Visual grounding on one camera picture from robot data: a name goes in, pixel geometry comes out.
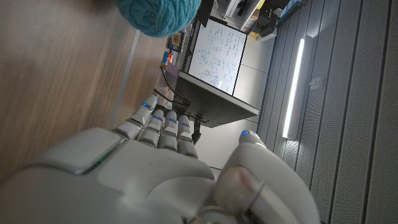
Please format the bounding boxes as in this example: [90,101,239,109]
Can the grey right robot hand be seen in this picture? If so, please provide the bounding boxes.
[0,95,321,224]

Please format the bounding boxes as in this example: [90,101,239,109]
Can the teal yarn skein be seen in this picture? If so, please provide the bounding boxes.
[115,0,202,38]

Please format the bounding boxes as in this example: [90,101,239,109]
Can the computer monitor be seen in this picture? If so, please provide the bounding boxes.
[172,70,261,128]

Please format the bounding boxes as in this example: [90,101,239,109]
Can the pink paper note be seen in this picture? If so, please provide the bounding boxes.
[167,63,180,77]

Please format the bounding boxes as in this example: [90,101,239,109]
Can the colourful puzzle cube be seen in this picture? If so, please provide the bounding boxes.
[160,51,174,68]

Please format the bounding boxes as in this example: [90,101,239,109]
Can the small printed box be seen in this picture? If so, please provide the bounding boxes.
[167,30,186,53]

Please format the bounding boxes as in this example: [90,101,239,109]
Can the whiteboard with writing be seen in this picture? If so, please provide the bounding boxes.
[188,19,248,96]

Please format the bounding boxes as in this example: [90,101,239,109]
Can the long ceiling light strip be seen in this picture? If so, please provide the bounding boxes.
[282,37,306,139]

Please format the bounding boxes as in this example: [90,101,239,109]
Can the white shelf cabinet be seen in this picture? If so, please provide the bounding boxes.
[214,0,265,34]

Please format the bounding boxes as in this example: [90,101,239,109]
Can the black monitor cable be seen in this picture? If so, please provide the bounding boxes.
[154,67,191,108]

